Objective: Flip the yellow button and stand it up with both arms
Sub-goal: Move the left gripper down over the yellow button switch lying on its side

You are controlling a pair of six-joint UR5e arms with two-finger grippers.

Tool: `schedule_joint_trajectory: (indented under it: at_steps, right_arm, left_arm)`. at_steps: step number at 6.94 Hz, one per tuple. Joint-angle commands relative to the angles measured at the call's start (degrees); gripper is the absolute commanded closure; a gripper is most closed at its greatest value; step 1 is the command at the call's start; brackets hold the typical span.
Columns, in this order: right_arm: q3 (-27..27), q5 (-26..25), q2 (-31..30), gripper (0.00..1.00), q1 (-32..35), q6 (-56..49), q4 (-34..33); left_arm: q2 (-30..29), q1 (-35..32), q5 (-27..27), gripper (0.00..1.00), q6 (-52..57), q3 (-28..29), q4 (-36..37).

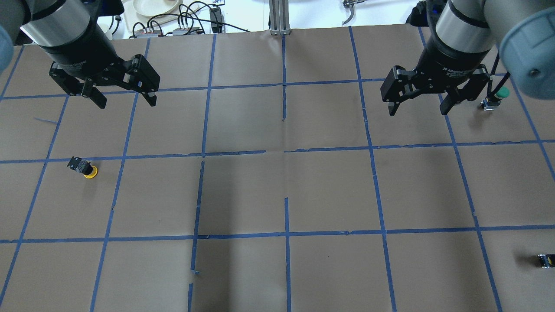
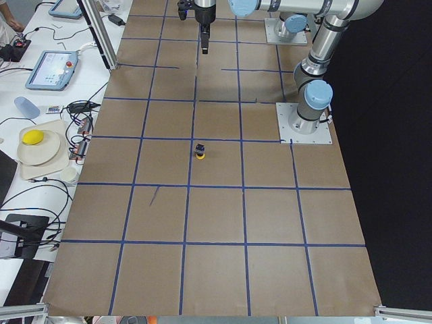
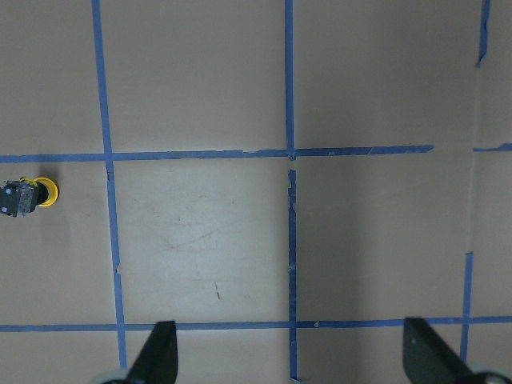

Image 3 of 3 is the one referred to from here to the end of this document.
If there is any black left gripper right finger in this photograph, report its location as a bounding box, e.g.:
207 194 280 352
402 318 474 384

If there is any yellow push button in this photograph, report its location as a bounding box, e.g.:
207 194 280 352
1 177 59 218

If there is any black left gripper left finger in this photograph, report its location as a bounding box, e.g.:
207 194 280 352
126 321 178 384

